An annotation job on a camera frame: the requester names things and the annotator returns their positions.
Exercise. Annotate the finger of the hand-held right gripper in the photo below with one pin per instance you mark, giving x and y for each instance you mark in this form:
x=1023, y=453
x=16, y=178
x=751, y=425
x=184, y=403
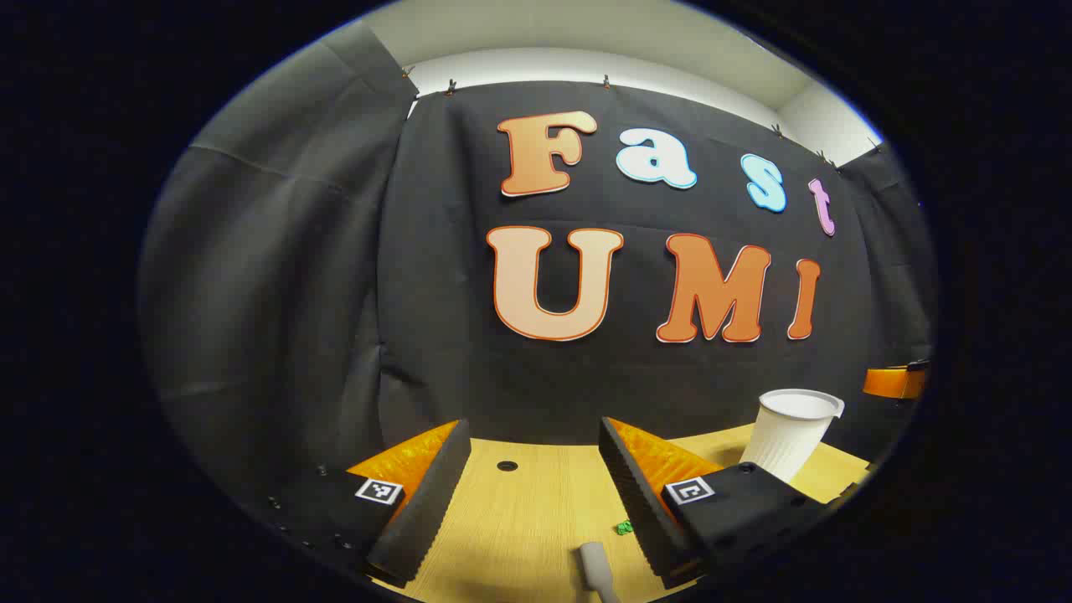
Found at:
x=894, y=383

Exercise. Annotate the green paper ball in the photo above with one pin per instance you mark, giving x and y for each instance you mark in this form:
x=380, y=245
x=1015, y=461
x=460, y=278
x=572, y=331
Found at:
x=625, y=528

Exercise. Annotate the white garbage bin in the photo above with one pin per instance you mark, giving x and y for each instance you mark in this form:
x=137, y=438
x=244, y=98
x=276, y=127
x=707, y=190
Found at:
x=787, y=440

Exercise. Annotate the small grey broom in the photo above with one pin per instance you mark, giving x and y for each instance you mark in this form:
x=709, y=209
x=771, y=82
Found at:
x=596, y=569

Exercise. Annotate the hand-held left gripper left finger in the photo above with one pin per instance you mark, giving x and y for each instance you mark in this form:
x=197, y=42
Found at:
x=423, y=511

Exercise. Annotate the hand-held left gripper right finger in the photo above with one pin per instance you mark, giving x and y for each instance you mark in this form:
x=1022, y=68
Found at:
x=641, y=502

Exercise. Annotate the wooden desktop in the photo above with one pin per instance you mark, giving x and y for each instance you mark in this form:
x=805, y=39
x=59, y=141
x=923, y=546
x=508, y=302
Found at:
x=528, y=519

